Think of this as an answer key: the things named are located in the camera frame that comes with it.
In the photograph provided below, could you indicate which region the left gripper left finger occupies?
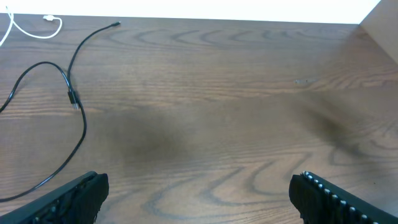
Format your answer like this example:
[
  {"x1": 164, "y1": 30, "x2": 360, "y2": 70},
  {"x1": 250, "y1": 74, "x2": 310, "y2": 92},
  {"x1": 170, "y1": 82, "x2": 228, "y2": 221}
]
[{"x1": 1, "y1": 171, "x2": 109, "y2": 224}]

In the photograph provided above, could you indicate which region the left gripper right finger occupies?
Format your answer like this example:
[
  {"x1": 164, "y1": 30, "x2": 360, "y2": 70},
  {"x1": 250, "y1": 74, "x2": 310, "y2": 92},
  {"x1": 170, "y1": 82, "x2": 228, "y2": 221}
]
[{"x1": 289, "y1": 171, "x2": 397, "y2": 224}]

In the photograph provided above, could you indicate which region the white cable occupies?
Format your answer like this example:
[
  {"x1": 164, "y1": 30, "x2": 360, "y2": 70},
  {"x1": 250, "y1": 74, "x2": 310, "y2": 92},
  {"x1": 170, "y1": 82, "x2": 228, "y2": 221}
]
[{"x1": 0, "y1": 6, "x2": 63, "y2": 47}]

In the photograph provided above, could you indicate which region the cardboard panel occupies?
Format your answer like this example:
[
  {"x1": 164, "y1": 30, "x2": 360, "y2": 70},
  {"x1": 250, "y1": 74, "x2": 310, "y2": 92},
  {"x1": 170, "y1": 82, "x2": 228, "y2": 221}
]
[{"x1": 360, "y1": 0, "x2": 398, "y2": 62}]

